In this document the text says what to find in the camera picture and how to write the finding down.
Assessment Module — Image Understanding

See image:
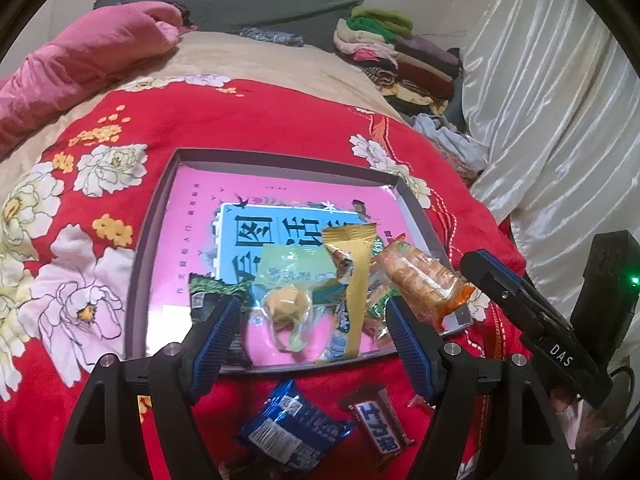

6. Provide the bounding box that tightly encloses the light green pastry packet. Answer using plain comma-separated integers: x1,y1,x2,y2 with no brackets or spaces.
252,244,347,354

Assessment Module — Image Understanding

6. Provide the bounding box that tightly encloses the stack of folded clothes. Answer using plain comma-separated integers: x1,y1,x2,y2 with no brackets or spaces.
332,6,464,117

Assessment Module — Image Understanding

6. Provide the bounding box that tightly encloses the blue and white candy packet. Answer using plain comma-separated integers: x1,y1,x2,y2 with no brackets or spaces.
314,299,352,362

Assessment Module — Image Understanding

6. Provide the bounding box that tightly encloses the blue snack packet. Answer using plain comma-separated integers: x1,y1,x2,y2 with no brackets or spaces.
235,380,354,472

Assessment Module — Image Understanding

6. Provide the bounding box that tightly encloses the red floral blanket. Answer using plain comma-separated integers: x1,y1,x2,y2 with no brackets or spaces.
0,77,532,480

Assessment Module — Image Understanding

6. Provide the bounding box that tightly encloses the brown chocolate bar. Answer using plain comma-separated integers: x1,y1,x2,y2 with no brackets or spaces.
339,385,417,457

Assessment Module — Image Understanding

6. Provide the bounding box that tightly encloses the pink book with blue panel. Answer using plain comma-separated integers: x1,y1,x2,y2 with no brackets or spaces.
150,165,437,367

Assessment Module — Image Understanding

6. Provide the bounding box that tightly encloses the grey shallow cardboard box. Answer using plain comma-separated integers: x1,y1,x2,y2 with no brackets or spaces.
122,147,474,374

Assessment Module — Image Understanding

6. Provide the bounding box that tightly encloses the person's right hand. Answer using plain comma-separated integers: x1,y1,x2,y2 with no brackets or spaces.
550,390,586,442

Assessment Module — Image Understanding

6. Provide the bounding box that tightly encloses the long yellow snack packet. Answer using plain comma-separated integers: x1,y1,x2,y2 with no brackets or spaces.
320,224,379,362

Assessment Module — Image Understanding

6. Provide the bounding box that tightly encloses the dark purple cloth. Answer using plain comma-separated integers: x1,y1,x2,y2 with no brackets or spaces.
169,2,199,32

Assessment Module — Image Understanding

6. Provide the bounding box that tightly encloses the light blue cloth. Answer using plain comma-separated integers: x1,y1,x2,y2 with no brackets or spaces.
412,112,489,169

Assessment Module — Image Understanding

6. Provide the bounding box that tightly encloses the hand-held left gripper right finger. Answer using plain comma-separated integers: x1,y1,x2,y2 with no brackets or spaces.
385,296,576,480

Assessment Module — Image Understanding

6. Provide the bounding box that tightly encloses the grey patterned pillow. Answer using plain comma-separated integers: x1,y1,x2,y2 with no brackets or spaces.
240,26,306,48

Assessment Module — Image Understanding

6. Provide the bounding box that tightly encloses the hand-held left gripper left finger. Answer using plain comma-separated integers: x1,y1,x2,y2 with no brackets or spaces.
52,294,246,480

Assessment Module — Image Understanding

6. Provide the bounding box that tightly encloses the beige blanket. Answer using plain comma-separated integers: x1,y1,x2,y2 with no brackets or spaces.
0,30,403,181

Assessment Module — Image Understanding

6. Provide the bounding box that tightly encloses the pink quilt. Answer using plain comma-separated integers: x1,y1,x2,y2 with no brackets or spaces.
0,1,182,157

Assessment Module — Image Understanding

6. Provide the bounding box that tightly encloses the black cable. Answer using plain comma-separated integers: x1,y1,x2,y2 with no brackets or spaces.
602,364,640,441

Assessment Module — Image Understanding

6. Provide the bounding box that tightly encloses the white satin curtain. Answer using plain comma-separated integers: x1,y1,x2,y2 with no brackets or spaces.
459,0,640,322

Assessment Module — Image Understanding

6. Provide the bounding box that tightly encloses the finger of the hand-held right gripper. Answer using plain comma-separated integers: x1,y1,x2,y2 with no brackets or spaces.
459,251,550,343
481,250,577,330

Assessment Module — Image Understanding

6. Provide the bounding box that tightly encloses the green and black snack packet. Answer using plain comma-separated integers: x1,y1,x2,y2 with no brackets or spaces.
187,274,254,372

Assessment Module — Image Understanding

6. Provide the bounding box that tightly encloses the orange rice cracker packet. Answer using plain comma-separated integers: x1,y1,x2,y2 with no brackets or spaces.
372,241,477,334

